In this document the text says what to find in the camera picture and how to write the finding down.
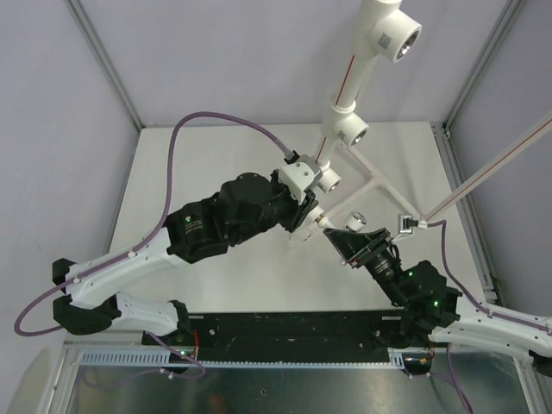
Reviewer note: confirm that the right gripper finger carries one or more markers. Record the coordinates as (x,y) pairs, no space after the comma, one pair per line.
(339,239)
(369,241)

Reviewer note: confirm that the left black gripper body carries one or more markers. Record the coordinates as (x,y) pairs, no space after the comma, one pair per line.
(286,212)

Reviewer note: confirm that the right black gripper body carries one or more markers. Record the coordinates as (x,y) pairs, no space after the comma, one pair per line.
(383,268)

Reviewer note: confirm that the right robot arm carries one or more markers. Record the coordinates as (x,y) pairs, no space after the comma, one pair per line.
(431,310)

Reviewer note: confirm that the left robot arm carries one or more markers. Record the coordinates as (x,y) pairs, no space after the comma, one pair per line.
(94,299)

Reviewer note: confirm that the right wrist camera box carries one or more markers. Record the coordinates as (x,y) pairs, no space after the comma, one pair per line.
(407,225)

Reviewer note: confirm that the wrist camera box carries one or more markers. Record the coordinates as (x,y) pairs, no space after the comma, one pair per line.
(300,176)
(407,225)

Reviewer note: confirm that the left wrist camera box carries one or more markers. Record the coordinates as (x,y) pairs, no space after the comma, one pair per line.
(300,176)

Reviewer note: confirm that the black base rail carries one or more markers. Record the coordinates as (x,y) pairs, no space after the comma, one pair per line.
(297,337)

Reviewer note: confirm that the aluminium table frame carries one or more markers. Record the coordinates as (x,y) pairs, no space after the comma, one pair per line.
(117,367)

